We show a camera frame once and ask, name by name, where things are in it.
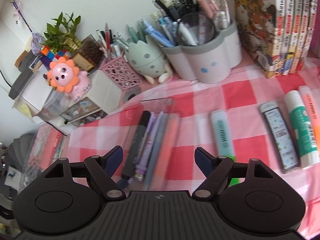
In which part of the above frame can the purple mechanical pencil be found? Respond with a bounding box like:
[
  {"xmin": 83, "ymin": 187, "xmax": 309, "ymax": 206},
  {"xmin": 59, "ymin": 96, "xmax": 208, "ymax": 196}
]
[{"xmin": 135, "ymin": 112, "xmax": 160, "ymax": 181}]

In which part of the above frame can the clear plastic organizer tray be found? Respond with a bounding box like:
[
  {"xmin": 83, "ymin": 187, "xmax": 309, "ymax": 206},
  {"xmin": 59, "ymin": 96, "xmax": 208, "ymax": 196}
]
[{"xmin": 117, "ymin": 97, "xmax": 181, "ymax": 193}]

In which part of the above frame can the green highlighter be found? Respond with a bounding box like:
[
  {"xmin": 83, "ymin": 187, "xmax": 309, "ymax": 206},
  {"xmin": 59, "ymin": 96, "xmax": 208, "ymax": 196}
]
[{"xmin": 209, "ymin": 109, "xmax": 241, "ymax": 186}]

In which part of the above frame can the light blue pen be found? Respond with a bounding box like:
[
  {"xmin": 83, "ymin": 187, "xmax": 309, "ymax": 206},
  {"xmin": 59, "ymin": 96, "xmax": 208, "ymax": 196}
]
[{"xmin": 143, "ymin": 113, "xmax": 169, "ymax": 190}]

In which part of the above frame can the black marker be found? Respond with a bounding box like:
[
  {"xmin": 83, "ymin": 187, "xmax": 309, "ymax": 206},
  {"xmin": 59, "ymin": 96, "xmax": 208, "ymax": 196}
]
[{"xmin": 117, "ymin": 111, "xmax": 151, "ymax": 189}]

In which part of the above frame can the orange highlighter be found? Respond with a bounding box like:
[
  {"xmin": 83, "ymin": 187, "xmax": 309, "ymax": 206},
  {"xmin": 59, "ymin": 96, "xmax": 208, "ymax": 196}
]
[{"xmin": 298, "ymin": 86, "xmax": 320, "ymax": 151}]

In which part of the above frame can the round metal tape roll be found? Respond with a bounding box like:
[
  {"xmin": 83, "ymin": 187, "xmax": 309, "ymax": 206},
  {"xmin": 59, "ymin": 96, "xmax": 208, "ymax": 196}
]
[{"xmin": 122, "ymin": 86, "xmax": 142, "ymax": 103}]

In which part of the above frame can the red white checkered tablecloth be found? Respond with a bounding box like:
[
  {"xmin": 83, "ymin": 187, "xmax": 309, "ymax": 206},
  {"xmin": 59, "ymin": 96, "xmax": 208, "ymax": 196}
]
[{"xmin": 27, "ymin": 57, "xmax": 320, "ymax": 239}]

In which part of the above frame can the white drawer organizer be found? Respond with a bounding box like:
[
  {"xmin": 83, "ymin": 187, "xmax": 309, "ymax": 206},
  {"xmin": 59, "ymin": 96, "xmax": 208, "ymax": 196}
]
[{"xmin": 38, "ymin": 70, "xmax": 122, "ymax": 134}]

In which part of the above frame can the pencil lead refill case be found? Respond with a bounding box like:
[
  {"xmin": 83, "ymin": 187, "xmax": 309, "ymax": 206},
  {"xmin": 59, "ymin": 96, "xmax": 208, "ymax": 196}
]
[{"xmin": 260, "ymin": 101, "xmax": 300, "ymax": 174}]

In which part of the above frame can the pink perforated pen holder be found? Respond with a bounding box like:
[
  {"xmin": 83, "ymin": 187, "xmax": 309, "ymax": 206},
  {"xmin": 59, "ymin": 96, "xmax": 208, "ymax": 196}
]
[{"xmin": 99, "ymin": 56, "xmax": 142, "ymax": 90}]

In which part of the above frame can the pink lion toy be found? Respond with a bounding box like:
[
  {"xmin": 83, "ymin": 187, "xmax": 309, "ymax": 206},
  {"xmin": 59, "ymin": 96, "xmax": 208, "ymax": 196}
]
[{"xmin": 47, "ymin": 57, "xmax": 92, "ymax": 102}]

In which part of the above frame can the white grey flower pen holder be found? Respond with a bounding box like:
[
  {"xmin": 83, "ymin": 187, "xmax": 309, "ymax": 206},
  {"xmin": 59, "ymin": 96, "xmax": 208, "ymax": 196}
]
[{"xmin": 162, "ymin": 20, "xmax": 242, "ymax": 83}]

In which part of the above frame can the green white glue stick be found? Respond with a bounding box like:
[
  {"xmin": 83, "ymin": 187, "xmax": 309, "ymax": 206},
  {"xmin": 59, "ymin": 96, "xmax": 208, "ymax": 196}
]
[{"xmin": 284, "ymin": 90, "xmax": 319, "ymax": 169}]

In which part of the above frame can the white cardboard box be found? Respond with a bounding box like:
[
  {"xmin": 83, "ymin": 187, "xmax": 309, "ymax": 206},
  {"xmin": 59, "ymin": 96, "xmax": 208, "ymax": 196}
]
[{"xmin": 13, "ymin": 65, "xmax": 52, "ymax": 119}]

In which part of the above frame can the green egg pen holder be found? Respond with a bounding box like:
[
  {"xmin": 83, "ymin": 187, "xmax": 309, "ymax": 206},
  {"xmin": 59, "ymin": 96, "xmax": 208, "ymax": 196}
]
[{"xmin": 125, "ymin": 35, "xmax": 173, "ymax": 85}]

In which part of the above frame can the colourful rubik cube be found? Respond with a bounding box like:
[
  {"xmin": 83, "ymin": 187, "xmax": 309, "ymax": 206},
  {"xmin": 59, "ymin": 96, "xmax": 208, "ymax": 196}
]
[{"xmin": 40, "ymin": 46, "xmax": 71, "ymax": 61}]

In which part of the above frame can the green bamboo plant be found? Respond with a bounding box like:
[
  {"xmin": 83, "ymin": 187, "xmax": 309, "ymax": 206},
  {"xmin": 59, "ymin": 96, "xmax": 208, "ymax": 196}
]
[{"xmin": 43, "ymin": 12, "xmax": 82, "ymax": 53}]

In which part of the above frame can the magnifying glass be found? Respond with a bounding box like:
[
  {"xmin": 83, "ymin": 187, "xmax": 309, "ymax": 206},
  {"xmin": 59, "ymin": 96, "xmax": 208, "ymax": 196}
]
[{"xmin": 177, "ymin": 12, "xmax": 216, "ymax": 47}]

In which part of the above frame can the pink comic book set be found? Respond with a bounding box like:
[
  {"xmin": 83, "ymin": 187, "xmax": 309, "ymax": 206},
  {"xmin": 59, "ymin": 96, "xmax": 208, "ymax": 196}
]
[{"xmin": 235, "ymin": 0, "xmax": 318, "ymax": 78}]

